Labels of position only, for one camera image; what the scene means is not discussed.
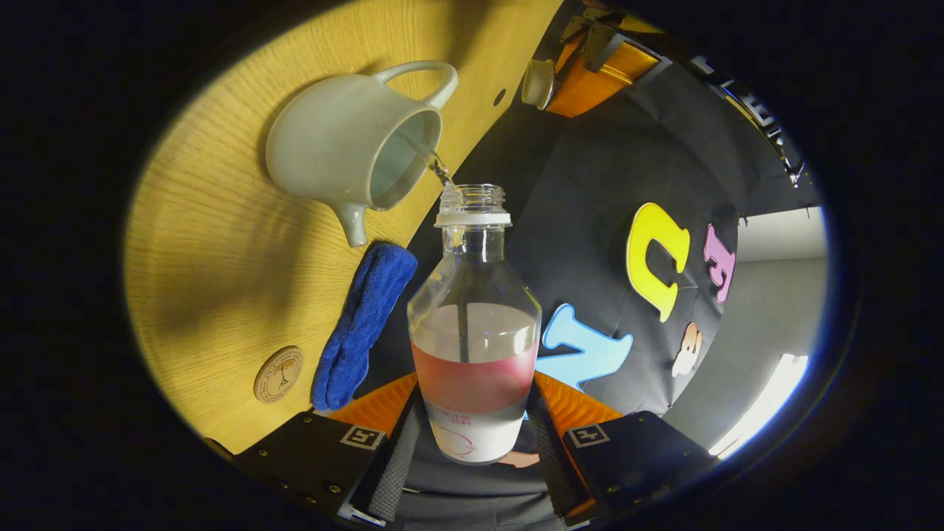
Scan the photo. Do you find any round wooden coaster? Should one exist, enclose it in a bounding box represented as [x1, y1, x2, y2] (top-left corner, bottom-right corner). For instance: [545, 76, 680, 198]
[254, 346, 305, 405]

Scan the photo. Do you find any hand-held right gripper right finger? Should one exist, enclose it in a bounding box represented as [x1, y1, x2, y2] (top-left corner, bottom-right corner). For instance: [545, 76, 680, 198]
[527, 371, 721, 527]

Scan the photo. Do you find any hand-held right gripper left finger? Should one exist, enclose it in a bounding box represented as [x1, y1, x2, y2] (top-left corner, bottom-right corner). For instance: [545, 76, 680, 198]
[232, 372, 426, 529]

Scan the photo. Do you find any white ceramic teacup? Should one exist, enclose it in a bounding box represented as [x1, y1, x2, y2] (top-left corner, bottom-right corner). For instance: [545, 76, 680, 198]
[265, 60, 459, 249]

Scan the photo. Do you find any clear water bottle pink label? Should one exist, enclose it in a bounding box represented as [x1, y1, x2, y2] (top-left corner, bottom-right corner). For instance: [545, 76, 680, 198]
[407, 184, 544, 466]

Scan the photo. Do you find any blue folded towel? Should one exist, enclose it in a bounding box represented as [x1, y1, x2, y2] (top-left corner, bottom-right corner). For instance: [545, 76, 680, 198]
[310, 242, 419, 412]

